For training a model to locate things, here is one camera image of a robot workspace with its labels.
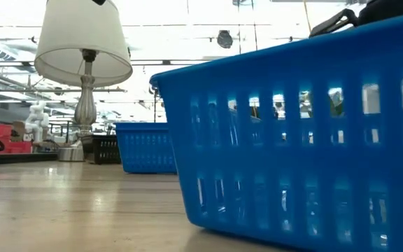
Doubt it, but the yellow cable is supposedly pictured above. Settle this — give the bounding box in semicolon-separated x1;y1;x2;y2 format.
302;0;313;35

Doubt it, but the blue slotted plastic basket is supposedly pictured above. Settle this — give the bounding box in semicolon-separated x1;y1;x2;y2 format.
115;125;178;175
148;10;403;252

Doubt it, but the black aluminium table frame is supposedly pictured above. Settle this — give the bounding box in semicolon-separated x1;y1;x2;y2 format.
0;153;59;166

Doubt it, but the small brown cardboard box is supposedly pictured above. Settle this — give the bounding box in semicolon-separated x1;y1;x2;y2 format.
11;120;27;143

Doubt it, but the black slotted plastic basket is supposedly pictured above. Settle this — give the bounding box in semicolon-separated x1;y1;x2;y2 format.
90;134;122;165

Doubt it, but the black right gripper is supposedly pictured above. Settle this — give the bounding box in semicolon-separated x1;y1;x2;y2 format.
308;0;403;39

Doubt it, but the white shade silver lamp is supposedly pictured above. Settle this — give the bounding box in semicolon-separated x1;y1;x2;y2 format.
33;0;134;162

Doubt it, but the round dark ceiling fixture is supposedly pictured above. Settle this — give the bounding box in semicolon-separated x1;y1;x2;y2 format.
216;29;234;49

